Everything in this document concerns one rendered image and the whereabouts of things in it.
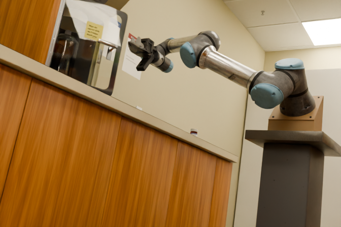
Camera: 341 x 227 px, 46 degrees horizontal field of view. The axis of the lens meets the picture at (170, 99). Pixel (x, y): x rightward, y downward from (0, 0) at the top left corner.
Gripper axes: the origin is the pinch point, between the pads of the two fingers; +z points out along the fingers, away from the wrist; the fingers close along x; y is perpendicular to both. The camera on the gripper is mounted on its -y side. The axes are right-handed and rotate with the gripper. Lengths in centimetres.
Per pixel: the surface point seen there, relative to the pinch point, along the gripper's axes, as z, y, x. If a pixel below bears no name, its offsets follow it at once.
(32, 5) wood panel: 44.0, -1.5, -16.9
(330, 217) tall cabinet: -274, -57, 47
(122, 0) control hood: 7.9, 19.4, -3.6
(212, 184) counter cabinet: -75, -54, 17
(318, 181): -40, -50, 81
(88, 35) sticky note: 22.6, -5.4, -4.5
